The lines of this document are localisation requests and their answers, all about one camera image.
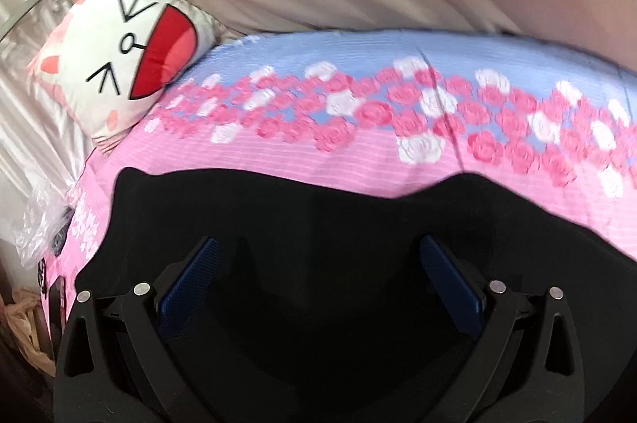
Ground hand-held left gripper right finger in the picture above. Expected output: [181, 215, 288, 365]
[418, 234, 588, 423]

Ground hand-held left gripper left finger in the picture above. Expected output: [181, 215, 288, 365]
[54, 236, 222, 423]

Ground black pants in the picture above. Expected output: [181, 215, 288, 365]
[74, 167, 637, 423]

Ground pink blue floral bed sheet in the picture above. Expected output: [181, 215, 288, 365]
[37, 27, 637, 349]

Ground clear plastic bag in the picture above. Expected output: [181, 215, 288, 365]
[15, 181, 75, 265]

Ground brown bag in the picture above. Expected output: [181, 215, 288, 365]
[0, 288, 57, 376]

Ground white satin curtain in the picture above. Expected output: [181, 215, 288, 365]
[0, 0, 95, 250]

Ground white cat face pillow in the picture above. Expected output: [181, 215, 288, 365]
[27, 0, 222, 155]

